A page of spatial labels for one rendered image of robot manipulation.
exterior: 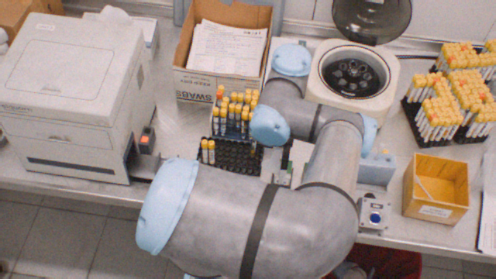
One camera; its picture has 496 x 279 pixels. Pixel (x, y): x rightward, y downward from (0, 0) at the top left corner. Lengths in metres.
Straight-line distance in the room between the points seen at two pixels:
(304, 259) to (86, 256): 1.78
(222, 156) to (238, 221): 0.83
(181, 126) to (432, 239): 0.71
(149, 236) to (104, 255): 1.69
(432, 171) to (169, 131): 0.71
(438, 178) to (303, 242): 0.94
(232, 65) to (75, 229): 1.14
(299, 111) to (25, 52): 0.66
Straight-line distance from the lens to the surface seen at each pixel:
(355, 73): 1.47
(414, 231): 1.38
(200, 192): 0.57
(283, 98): 0.94
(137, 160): 1.37
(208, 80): 1.42
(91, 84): 1.19
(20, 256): 2.37
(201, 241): 0.57
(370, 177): 1.37
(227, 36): 1.60
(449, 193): 1.45
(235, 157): 1.37
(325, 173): 0.70
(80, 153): 1.30
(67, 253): 2.32
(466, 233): 1.42
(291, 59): 0.98
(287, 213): 0.56
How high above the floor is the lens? 2.05
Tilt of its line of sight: 55 degrees down
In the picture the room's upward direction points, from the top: 3 degrees clockwise
